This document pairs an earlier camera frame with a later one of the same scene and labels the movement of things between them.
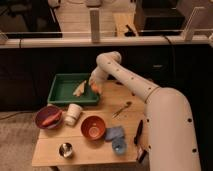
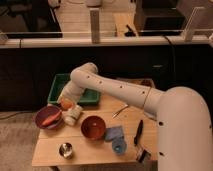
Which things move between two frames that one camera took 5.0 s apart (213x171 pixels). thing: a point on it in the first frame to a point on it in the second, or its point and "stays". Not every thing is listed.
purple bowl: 49,117 stays
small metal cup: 65,150 stays
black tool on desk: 130,33 stays
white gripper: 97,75 to 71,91
